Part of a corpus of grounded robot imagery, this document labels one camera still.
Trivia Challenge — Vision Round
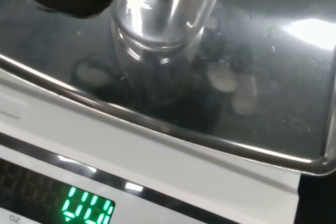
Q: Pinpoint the white electronic balance steel pan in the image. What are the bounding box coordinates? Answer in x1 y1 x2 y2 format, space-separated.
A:
0 0 336 224

